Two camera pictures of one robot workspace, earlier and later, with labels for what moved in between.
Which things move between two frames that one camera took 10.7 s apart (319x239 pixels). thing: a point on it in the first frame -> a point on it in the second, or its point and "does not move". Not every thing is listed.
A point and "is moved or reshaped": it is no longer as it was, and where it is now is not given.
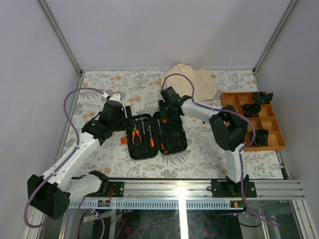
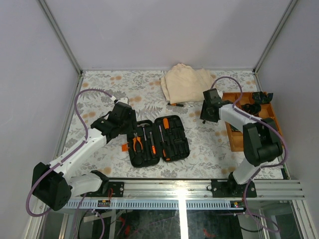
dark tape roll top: [262, 98] does not move
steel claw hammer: [141, 119] -> [142, 125]
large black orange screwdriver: [162, 140] -> [166, 126]
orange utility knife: [151, 137] is moved or reshaped
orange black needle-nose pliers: [135, 131] is moved or reshaped
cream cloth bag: [205, 83] does not move
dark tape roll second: [252, 110] does not move
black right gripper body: [165, 109] -> [205, 114]
